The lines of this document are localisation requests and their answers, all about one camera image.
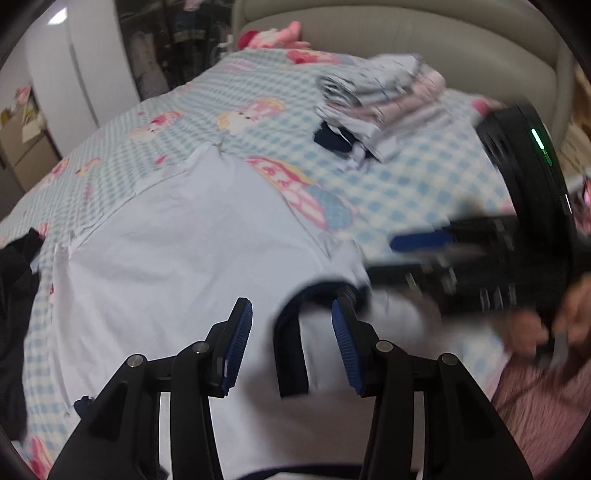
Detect light blue folded garment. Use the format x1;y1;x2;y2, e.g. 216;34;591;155
315;104;456;163

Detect person's right hand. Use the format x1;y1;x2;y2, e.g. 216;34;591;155
503;272;591;376

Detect grey padded headboard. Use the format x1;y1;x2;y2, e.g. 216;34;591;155
232;0;583;149

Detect pink plush toy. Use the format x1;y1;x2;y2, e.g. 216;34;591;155
249;21;311;50

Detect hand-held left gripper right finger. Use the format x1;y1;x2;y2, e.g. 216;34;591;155
331;298;534;480

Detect beige cabinet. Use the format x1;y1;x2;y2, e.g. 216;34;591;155
0;107;64;195

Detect white wardrobe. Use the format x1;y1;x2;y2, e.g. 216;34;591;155
27;0;140;158

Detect black clothes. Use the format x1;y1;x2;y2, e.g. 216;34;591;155
0;227;43;440

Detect white shirt with navy collar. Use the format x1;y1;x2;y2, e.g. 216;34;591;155
52;144;462;480

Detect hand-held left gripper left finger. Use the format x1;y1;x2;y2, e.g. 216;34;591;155
48;298;254;480

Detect navy folded garment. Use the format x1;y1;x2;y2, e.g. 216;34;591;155
313;121;366;161

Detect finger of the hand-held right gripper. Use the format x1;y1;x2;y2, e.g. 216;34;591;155
366;260;452;301
392;229;463;256

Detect open closet with hanging clothes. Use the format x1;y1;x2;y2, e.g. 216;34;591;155
115;0;242;101

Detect blue checked printed blanket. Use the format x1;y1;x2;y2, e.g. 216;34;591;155
0;46;525;468

